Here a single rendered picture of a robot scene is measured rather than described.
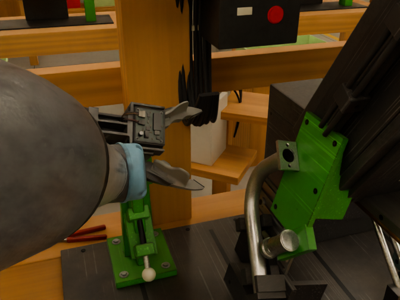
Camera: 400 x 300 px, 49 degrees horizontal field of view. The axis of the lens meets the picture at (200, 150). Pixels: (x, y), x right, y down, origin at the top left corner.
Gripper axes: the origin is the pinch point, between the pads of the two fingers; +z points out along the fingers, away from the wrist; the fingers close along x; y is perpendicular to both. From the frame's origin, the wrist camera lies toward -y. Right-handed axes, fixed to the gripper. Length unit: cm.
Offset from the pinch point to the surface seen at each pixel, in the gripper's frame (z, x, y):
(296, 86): 27.7, 21.1, -8.8
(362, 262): 44.9, -16.5, -14.3
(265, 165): 14.9, -0.2, -3.5
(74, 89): -18.2, 21.6, -28.6
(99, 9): 62, 418, -538
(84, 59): 32, 261, -428
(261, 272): 16.2, -19.1, -10.0
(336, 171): 21.0, -4.2, 8.4
